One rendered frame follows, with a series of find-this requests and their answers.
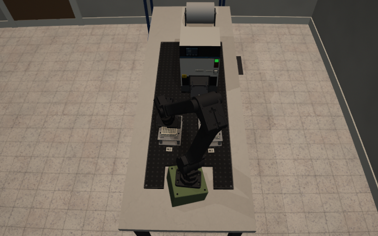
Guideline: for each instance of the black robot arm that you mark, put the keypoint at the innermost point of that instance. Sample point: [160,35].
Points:
[187,174]

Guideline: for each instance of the grey horizontal roll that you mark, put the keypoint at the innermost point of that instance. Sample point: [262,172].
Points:
[200,12]

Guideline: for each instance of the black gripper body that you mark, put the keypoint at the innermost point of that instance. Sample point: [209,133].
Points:
[176,123]

